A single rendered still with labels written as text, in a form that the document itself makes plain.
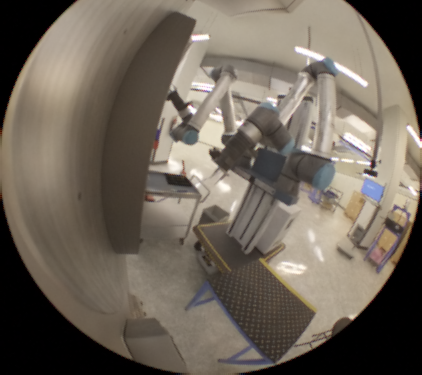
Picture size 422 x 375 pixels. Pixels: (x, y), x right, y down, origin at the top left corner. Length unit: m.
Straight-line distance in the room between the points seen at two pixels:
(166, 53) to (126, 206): 0.17
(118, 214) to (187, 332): 1.14
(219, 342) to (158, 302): 0.56
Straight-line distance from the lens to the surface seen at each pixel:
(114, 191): 0.15
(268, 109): 0.51
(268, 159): 1.11
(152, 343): 0.21
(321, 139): 0.75
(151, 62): 0.15
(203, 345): 1.26
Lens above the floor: 1.21
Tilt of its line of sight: 12 degrees down
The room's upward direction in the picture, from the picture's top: 18 degrees clockwise
